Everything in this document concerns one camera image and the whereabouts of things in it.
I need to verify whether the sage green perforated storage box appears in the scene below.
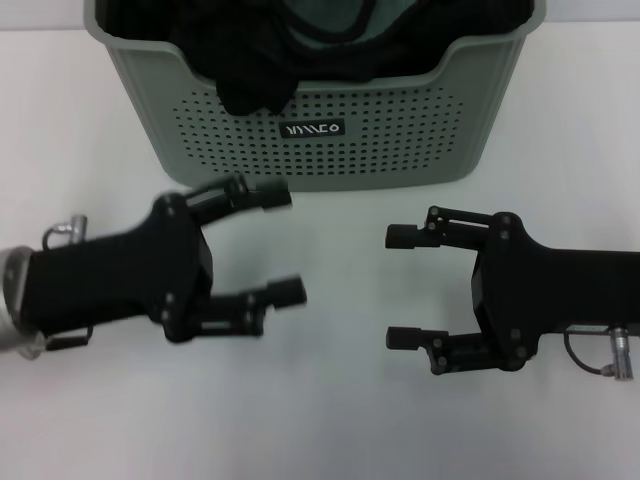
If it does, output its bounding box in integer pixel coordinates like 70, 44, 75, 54
82, 0, 546, 194

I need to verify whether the left cable with silver connector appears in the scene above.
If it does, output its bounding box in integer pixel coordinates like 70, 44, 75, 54
43, 213, 90, 249

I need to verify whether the teal towel with scalloped trim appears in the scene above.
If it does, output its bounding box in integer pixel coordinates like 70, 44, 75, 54
277, 0, 416, 54

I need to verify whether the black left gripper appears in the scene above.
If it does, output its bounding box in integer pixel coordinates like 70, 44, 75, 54
19, 172, 308, 345

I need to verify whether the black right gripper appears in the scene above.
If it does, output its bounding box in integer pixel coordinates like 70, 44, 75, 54
384, 204, 640, 376

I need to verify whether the left thin cable black sleeve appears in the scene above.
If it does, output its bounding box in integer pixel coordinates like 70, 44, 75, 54
45, 327, 95, 351

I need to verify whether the black cloth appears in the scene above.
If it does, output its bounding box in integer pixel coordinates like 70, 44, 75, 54
103, 0, 524, 117

